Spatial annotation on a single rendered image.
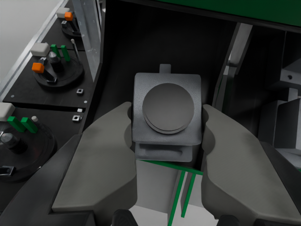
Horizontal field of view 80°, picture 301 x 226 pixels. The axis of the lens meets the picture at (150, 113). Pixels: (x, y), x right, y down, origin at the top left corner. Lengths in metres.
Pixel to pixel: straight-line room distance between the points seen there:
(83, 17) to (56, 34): 0.60
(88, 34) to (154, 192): 0.29
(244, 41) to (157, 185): 0.27
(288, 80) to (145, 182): 0.27
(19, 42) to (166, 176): 0.88
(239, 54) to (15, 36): 0.99
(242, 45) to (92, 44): 0.17
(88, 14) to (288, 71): 0.22
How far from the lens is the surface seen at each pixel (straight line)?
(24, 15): 1.23
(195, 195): 0.40
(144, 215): 0.52
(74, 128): 0.50
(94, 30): 0.22
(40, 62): 0.54
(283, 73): 0.24
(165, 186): 0.36
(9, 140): 0.45
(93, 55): 0.25
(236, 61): 0.23
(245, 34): 0.24
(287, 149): 0.20
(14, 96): 0.63
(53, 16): 0.95
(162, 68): 0.17
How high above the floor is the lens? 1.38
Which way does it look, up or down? 55 degrees down
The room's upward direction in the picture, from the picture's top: 7 degrees clockwise
